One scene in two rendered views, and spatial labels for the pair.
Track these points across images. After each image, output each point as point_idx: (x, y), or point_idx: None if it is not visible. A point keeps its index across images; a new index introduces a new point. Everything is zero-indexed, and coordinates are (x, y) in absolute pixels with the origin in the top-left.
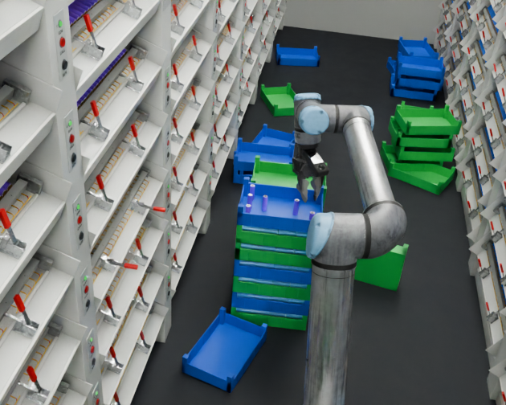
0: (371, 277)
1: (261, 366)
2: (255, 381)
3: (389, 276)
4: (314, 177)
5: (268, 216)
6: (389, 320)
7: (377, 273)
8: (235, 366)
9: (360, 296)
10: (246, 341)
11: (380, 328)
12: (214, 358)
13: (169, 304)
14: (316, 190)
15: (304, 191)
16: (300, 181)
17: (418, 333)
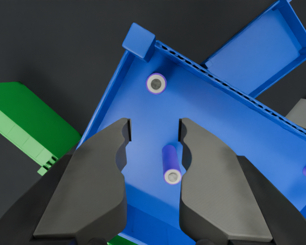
0: (40, 105)
1: (224, 26)
2: (241, 8)
3: (16, 91)
4: (104, 236)
5: None
6: (49, 41)
7: (30, 102)
8: (251, 36)
9: (65, 89)
10: (221, 67)
11: (66, 32)
12: (266, 56)
13: None
14: (120, 142)
15: (210, 145)
16: (291, 225)
17: (25, 6)
